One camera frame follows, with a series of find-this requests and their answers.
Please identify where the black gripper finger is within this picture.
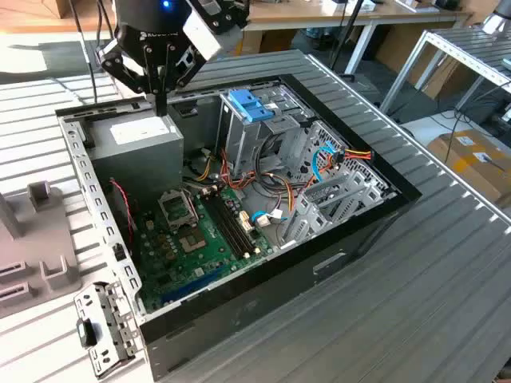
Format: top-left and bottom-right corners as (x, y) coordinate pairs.
(161, 38), (208, 117)
(97, 38), (164, 117)

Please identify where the blue data wire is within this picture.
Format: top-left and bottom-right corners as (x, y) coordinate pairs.
(310, 140), (340, 185)

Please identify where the red yellow power wire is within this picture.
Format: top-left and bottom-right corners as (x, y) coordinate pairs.
(327, 146), (374, 171)

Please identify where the metal disk bay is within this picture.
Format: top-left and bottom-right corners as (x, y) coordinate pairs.
(279, 171), (398, 251)

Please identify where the dark blue drive latch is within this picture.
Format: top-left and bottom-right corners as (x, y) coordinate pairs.
(228, 90), (263, 120)

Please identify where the small cardboard box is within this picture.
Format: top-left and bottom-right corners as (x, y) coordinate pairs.
(42, 0), (79, 20)

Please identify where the grey power supply unit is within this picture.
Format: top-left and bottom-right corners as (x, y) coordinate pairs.
(85, 109), (185, 200)

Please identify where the wooden desk with box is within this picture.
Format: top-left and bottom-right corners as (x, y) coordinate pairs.
(0, 0), (119, 35)

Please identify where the metal drive cage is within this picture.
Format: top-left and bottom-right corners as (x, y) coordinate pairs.
(218, 85), (316, 179)

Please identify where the light blue drive latch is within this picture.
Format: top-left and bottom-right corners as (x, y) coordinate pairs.
(246, 104), (277, 124)

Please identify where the metal socket cover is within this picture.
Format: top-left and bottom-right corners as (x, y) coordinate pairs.
(157, 189), (200, 232)

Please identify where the long wooden desk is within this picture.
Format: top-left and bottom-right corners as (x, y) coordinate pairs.
(243, 0), (476, 75)

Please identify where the black RAM slot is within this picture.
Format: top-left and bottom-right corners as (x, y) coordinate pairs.
(205, 192), (250, 258)
(200, 194), (245, 259)
(215, 188), (261, 253)
(210, 190), (256, 255)

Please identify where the CPU socket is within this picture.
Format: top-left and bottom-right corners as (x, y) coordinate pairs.
(177, 227), (208, 255)

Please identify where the black tripod pole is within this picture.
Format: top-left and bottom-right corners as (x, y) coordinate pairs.
(329, 0), (366, 81)

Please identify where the grey parts rack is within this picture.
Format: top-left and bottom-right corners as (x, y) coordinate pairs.
(0, 180), (83, 320)

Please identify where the green motherboard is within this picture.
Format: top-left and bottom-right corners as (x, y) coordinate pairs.
(133, 185), (276, 314)

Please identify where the blue expansion slot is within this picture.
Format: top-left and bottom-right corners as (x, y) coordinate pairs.
(159, 265), (227, 304)

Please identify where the large brown cardboard sheet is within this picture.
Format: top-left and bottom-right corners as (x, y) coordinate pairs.
(374, 23), (476, 101)

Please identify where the black open PC case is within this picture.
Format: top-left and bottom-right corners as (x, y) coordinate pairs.
(54, 73), (423, 382)

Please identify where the metal slat side table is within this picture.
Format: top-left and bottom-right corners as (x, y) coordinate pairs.
(378, 26), (511, 116)

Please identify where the cardboard box with labels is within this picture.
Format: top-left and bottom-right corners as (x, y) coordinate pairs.
(426, 129), (511, 208)

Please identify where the black camera cable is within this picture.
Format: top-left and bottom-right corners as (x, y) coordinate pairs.
(69, 0), (117, 103)

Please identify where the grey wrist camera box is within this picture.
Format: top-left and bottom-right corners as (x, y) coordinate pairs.
(181, 6), (224, 61)

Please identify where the black camera bracket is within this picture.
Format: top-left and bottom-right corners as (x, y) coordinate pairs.
(189, 0), (252, 35)

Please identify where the yellow wire with white plug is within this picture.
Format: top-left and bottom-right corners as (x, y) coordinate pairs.
(187, 147), (219, 183)

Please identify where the orange black wire bundle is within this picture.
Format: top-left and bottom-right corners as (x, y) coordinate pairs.
(217, 149), (316, 212)

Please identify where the white plug with blue wire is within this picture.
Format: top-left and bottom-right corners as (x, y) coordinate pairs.
(251, 209), (287, 228)

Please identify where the metal card retention bracket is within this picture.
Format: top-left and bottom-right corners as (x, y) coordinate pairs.
(73, 281), (143, 379)

